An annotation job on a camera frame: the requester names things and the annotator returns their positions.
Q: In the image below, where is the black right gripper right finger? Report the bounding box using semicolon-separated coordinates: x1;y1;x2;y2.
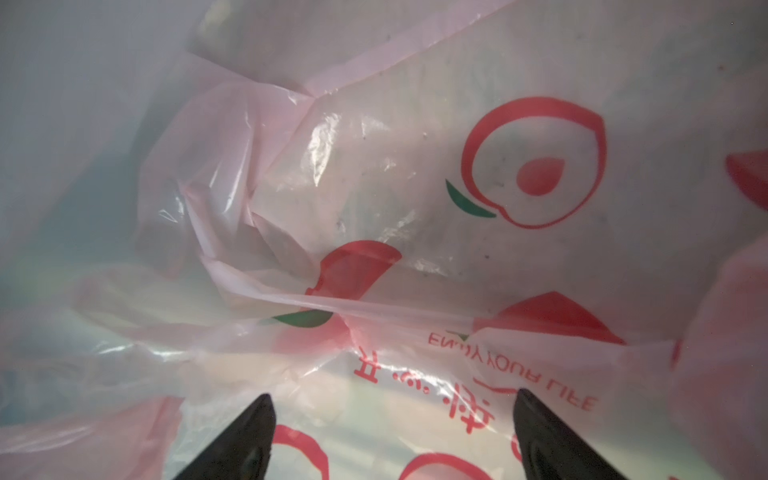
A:
513;389;626;480

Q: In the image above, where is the pink plastic bag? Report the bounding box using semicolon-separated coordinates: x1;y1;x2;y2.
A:
1;1;767;479

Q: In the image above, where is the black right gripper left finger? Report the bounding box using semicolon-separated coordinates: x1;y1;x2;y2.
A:
175;393;277;480

